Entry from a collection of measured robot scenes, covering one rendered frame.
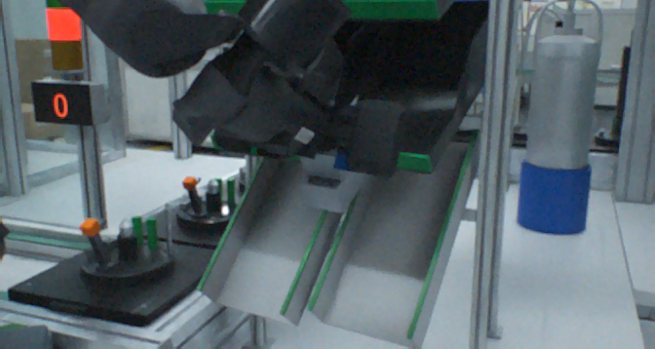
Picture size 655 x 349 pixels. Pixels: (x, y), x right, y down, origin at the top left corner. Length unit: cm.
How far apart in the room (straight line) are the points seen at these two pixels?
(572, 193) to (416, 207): 76
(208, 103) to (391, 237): 41
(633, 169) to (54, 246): 142
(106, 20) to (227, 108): 10
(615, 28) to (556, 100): 650
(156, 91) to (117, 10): 616
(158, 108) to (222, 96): 619
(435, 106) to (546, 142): 74
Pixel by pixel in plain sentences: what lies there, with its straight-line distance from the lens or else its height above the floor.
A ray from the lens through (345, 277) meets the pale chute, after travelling 80.
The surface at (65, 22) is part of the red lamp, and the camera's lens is 115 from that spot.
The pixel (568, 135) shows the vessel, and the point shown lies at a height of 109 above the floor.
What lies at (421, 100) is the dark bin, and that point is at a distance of 81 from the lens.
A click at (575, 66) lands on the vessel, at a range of 148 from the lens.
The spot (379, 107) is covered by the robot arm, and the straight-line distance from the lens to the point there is 52.
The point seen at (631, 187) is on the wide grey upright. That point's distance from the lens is 188.
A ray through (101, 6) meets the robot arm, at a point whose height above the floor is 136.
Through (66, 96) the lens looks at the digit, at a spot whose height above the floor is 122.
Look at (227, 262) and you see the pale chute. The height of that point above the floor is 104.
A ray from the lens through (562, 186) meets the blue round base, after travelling 152.
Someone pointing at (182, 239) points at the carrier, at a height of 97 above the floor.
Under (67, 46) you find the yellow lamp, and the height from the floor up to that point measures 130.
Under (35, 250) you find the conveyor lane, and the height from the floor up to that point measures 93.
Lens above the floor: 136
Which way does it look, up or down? 14 degrees down
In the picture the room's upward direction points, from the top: straight up
